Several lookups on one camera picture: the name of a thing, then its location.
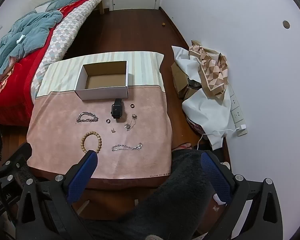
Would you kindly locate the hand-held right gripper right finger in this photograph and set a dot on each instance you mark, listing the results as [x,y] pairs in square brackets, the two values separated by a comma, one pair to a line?
[216,177]

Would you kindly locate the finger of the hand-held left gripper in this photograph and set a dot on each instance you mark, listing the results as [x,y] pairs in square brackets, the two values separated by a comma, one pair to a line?
[21,156]

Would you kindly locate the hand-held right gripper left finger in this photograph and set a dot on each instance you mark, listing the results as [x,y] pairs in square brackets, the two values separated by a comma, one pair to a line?
[82,175]

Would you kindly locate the black smartwatch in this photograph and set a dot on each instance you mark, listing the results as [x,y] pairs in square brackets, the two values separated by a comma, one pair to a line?
[117,110]

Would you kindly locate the white cardboard box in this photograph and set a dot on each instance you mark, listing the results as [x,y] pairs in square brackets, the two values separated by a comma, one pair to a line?
[102,93]

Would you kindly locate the white tape roll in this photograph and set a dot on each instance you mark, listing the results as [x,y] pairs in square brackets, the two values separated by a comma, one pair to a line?
[225,165]

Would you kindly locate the black fuzzy sleeve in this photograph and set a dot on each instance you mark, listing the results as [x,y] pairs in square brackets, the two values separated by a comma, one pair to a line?
[185,192]

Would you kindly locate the red patterned bag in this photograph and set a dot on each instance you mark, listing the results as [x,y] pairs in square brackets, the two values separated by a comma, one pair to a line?
[196,127]

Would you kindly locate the white charger plug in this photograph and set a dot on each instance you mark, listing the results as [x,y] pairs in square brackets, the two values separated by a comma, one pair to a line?
[242,126]

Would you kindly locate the white power strip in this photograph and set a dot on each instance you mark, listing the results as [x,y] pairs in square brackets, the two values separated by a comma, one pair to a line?
[237,115]

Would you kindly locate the pile of cloth and boxes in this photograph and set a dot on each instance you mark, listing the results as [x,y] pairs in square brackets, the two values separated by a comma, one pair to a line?
[205,107]

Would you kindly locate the bed with colourful blankets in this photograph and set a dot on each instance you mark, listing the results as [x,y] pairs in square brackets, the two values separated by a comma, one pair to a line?
[12,85]

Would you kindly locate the pink and striped table cloth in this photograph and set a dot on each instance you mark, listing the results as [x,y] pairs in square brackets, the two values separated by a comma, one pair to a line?
[145,120]

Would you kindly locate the brown cardboard box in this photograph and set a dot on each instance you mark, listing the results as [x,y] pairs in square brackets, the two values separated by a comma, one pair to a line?
[178,77]

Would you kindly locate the beige geometric patterned scarf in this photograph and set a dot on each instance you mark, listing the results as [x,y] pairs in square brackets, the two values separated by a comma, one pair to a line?
[215,70]

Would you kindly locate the teal quilt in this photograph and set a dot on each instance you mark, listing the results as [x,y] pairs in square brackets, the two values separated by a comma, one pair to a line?
[27,30]

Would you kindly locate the checkered quilt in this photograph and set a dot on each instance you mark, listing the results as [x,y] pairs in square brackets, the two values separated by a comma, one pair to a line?
[65,30]

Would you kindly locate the wooden bed leg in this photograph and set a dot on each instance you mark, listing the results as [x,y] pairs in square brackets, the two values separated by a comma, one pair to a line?
[101,7]

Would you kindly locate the round wall hole cover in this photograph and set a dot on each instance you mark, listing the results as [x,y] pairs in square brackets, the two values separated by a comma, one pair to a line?
[286,24]

